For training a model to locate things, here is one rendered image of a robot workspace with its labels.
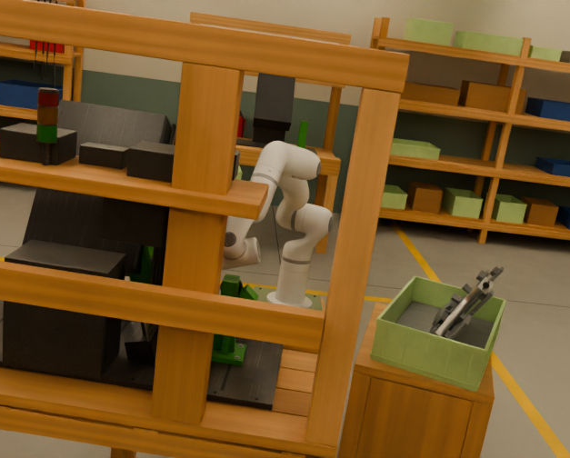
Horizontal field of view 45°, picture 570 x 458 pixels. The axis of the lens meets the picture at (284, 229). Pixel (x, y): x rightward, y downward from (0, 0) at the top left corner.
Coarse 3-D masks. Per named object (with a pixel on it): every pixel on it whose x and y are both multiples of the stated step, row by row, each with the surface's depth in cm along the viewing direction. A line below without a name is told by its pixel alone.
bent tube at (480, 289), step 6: (486, 282) 250; (492, 282) 251; (480, 288) 249; (486, 288) 252; (468, 294) 260; (474, 294) 257; (468, 300) 259; (456, 306) 261; (462, 306) 260; (456, 312) 258; (462, 312) 260; (450, 318) 257; (456, 318) 258; (444, 324) 256; (450, 324) 256; (438, 330) 254; (444, 330) 254
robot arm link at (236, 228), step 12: (252, 180) 219; (264, 180) 217; (264, 204) 216; (228, 216) 207; (264, 216) 217; (228, 228) 204; (240, 228) 204; (228, 240) 203; (240, 240) 203; (228, 252) 203; (240, 252) 205
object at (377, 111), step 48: (192, 96) 165; (240, 96) 170; (384, 96) 161; (192, 144) 168; (384, 144) 164; (192, 240) 175; (336, 240) 180; (192, 288) 178; (336, 288) 175; (192, 336) 182; (336, 336) 179; (192, 384) 186; (336, 384) 183; (336, 432) 186
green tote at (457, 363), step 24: (408, 288) 301; (432, 288) 310; (456, 288) 305; (384, 312) 266; (480, 312) 303; (384, 336) 259; (408, 336) 255; (432, 336) 251; (384, 360) 261; (408, 360) 257; (432, 360) 253; (456, 360) 249; (480, 360) 246; (456, 384) 251
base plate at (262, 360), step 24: (0, 312) 235; (0, 336) 218; (120, 336) 229; (144, 336) 232; (0, 360) 204; (120, 360) 214; (264, 360) 227; (120, 384) 203; (144, 384) 202; (216, 384) 208; (240, 384) 209; (264, 384) 211; (264, 408) 201
